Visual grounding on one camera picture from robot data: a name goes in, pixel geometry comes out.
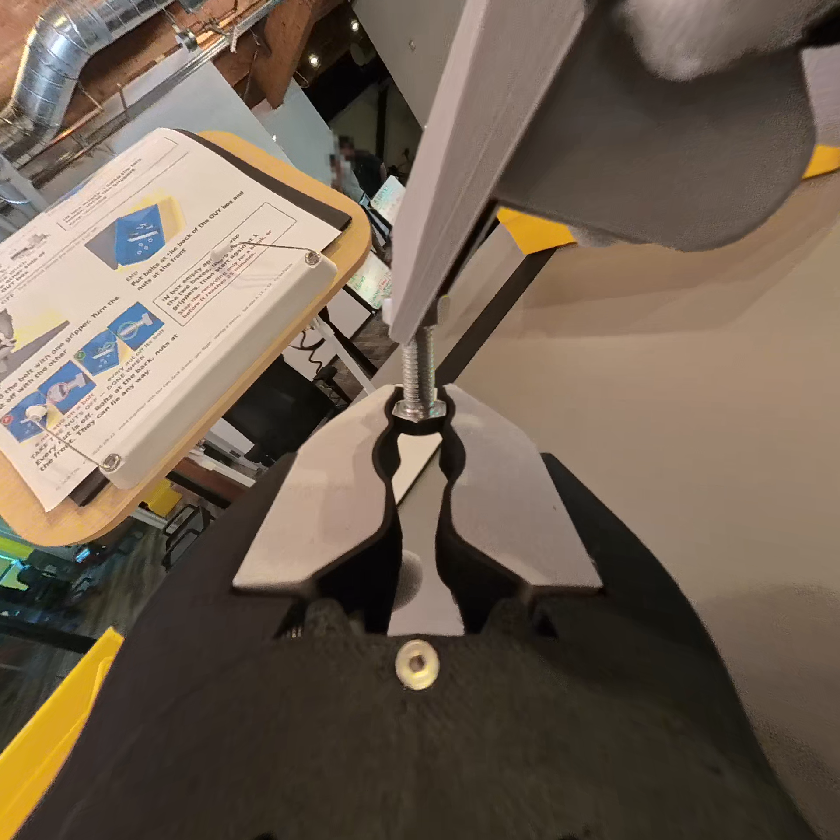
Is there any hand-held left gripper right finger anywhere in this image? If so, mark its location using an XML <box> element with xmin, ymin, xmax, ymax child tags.
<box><xmin>433</xmin><ymin>385</ymin><xmax>605</xmax><ymax>635</ymax></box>

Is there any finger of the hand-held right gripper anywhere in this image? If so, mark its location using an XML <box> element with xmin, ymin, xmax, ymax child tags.
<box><xmin>386</xmin><ymin>0</ymin><xmax>819</xmax><ymax>255</ymax></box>

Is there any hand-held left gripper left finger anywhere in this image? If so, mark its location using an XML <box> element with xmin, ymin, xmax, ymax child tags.
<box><xmin>233</xmin><ymin>385</ymin><xmax>403</xmax><ymax>634</ymax></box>

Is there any yellow plastic bin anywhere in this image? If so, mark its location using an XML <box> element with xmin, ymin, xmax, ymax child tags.
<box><xmin>0</xmin><ymin>626</ymin><xmax>126</xmax><ymax>831</ymax></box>
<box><xmin>497</xmin><ymin>143</ymin><xmax>840</xmax><ymax>255</ymax></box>

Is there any silver hex nut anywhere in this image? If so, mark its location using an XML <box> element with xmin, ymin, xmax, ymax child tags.
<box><xmin>392</xmin><ymin>402</ymin><xmax>450</xmax><ymax>429</ymax></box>

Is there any silver hex bolt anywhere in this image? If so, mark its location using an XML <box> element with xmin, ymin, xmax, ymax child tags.
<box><xmin>400</xmin><ymin>295</ymin><xmax>455</xmax><ymax>421</ymax></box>

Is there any person's right hand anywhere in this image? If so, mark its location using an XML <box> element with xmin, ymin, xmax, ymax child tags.
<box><xmin>620</xmin><ymin>0</ymin><xmax>815</xmax><ymax>82</ymax></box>

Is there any small whiteboard easel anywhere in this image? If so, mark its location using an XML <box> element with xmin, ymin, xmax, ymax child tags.
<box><xmin>348</xmin><ymin>249</ymin><xmax>395</xmax><ymax>309</ymax></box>

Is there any white stand strut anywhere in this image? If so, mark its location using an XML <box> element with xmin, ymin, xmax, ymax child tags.
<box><xmin>314</xmin><ymin>315</ymin><xmax>371</xmax><ymax>395</ymax></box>

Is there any black backing sheet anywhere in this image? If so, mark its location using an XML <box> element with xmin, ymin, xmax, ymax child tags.
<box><xmin>69</xmin><ymin>129</ymin><xmax>353</xmax><ymax>508</ymax></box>

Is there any white stand ledge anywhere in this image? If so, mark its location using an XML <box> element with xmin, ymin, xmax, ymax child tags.
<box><xmin>98</xmin><ymin>252</ymin><xmax>339</xmax><ymax>491</ymax></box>

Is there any wooden document stand board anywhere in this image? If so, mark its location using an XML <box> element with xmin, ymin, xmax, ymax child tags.
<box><xmin>0</xmin><ymin>130</ymin><xmax>373</xmax><ymax>549</ymax></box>

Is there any printed instruction sheet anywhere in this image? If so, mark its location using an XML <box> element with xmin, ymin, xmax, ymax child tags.
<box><xmin>0</xmin><ymin>128</ymin><xmax>342</xmax><ymax>514</ymax></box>

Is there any wire page holder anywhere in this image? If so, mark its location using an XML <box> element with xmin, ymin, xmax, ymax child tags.
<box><xmin>209</xmin><ymin>239</ymin><xmax>324</xmax><ymax>266</ymax></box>
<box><xmin>23</xmin><ymin>403</ymin><xmax>122</xmax><ymax>472</ymax></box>

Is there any silver ventilation duct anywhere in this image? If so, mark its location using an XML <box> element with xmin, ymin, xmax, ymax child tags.
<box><xmin>0</xmin><ymin>0</ymin><xmax>181</xmax><ymax>155</ymax></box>

